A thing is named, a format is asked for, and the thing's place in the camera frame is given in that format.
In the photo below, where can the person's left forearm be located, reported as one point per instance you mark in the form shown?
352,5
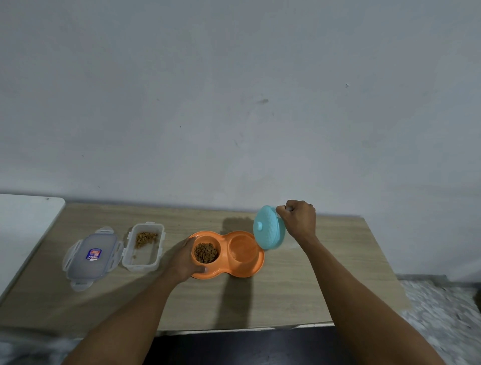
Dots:
127,323

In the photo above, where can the person's right hand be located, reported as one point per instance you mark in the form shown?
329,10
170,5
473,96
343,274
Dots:
301,220

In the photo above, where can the person's left hand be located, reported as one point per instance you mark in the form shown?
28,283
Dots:
181,263

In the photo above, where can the person's left thumb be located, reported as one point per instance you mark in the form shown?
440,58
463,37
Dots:
200,270

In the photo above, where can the clear container lid with clips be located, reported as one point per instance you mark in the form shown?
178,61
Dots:
92,259

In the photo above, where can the white side table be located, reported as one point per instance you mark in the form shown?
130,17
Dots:
22,229

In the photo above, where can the brown kibble heap in bowl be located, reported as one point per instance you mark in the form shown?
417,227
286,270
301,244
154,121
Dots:
206,252

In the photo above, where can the dark object at floor edge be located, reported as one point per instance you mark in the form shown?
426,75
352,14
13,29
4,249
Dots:
478,300

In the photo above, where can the clear plastic food container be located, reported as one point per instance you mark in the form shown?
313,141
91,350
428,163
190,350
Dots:
144,259

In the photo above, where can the orange double pet bowl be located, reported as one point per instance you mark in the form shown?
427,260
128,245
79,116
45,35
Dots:
240,259

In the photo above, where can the person's right fingers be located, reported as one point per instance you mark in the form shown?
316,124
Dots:
285,210

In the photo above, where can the person's right forearm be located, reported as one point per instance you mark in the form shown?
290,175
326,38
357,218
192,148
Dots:
357,300

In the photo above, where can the brown kibble in clear container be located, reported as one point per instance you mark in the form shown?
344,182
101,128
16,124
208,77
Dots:
145,238

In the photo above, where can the light blue plastic jug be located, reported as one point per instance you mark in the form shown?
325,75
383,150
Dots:
268,228

